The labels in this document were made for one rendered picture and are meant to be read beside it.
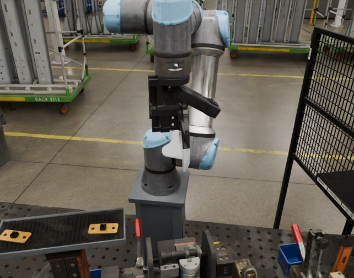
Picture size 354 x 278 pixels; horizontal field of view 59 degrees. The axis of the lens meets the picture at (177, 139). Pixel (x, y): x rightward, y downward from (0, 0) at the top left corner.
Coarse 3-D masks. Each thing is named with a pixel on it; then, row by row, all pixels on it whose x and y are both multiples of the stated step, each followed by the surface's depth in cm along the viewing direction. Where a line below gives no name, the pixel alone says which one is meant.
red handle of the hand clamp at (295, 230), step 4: (292, 224) 96; (292, 228) 95; (296, 228) 95; (296, 232) 94; (300, 232) 95; (296, 236) 94; (300, 236) 94; (296, 240) 94; (300, 240) 93; (300, 244) 93; (300, 248) 92; (304, 248) 93; (300, 252) 92; (304, 252) 92; (304, 256) 91; (312, 276) 89
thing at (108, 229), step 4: (92, 224) 94; (96, 224) 94; (100, 224) 92; (104, 224) 92; (108, 224) 94; (112, 224) 94; (116, 224) 94; (96, 228) 92; (100, 228) 91; (104, 228) 91; (108, 228) 92; (116, 228) 92; (88, 232) 91; (92, 232) 91; (96, 232) 91; (100, 232) 91; (104, 232) 91; (108, 232) 91; (112, 232) 91; (116, 232) 91
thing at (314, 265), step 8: (312, 232) 84; (320, 232) 84; (312, 240) 84; (320, 240) 81; (312, 248) 84; (320, 248) 82; (312, 256) 87; (320, 256) 86; (304, 264) 88; (312, 264) 88; (304, 272) 89; (312, 272) 90
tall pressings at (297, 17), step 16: (240, 0) 659; (256, 0) 653; (272, 0) 668; (288, 0) 662; (304, 0) 658; (240, 16) 693; (256, 16) 666; (272, 16) 679; (288, 16) 670; (240, 32) 686; (256, 32) 678
